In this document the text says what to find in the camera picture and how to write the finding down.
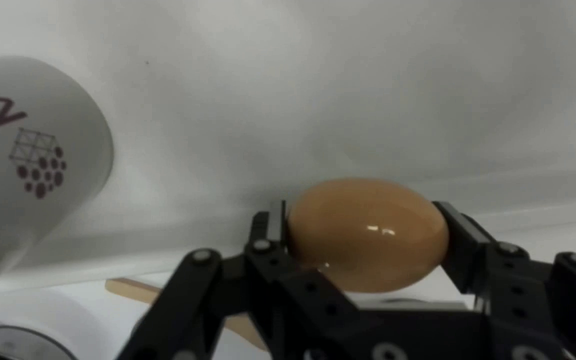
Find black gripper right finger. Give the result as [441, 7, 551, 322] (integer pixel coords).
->
[437, 202, 576, 360]

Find white plastic tray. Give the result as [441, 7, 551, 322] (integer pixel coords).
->
[0, 0, 576, 360]

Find white logo mug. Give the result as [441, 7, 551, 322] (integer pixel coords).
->
[0, 55, 115, 274]

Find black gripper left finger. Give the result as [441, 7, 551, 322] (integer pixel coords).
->
[115, 197, 371, 360]

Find wooden stick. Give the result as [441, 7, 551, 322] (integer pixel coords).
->
[105, 278, 266, 350]

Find brown egg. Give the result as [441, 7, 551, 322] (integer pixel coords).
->
[289, 178, 451, 291]

